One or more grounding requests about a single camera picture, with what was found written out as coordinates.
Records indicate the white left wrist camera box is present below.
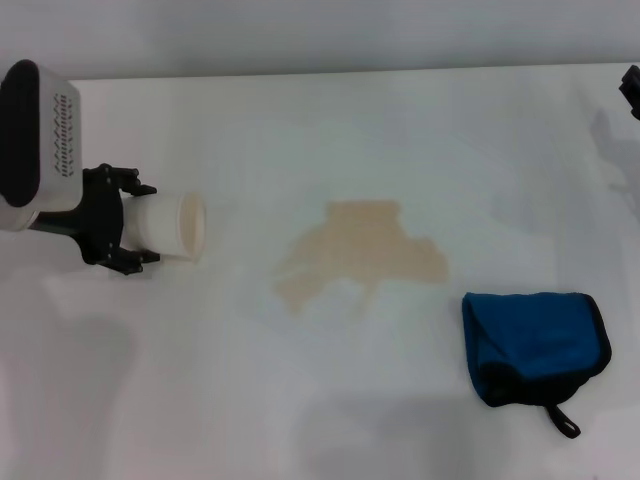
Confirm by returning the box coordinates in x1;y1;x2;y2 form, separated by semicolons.
0;59;84;211

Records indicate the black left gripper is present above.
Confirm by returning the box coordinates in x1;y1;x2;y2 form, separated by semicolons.
37;163;162;277

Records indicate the blue rag with black trim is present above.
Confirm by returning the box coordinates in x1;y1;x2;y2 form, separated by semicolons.
460;290;614;440

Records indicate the brown water stain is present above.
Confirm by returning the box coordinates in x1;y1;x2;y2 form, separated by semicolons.
272;199;451;317

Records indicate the white paper cup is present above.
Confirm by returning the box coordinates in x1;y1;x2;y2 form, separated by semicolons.
121;192;208;264

